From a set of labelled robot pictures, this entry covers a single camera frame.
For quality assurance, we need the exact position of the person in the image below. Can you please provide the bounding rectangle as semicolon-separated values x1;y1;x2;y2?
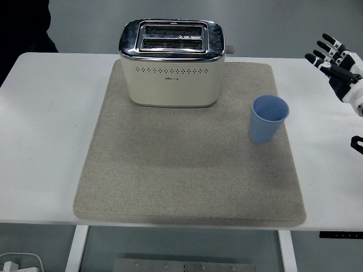
0;0;59;87

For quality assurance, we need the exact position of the white power adapter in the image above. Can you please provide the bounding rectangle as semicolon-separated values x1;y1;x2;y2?
1;261;20;272

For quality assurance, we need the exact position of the grey metal plate with screws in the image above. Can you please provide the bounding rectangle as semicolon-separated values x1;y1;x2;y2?
112;258;258;272

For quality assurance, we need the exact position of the white table leg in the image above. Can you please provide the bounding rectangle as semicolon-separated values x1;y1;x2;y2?
277;229;298;272
65;226;89;272

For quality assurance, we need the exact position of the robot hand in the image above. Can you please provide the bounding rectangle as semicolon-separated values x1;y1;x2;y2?
305;33;363;155

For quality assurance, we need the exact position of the blue ribbed cup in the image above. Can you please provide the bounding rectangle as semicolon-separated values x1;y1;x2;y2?
248;95;290;145

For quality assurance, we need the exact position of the beige felt mat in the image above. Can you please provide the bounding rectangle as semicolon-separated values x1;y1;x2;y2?
73;61;307;227

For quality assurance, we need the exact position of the cream and chrome toaster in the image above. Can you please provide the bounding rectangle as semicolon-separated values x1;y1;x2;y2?
118;19;236;108

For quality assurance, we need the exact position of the black table control panel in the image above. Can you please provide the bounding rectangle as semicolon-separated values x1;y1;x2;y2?
319;231;363;239

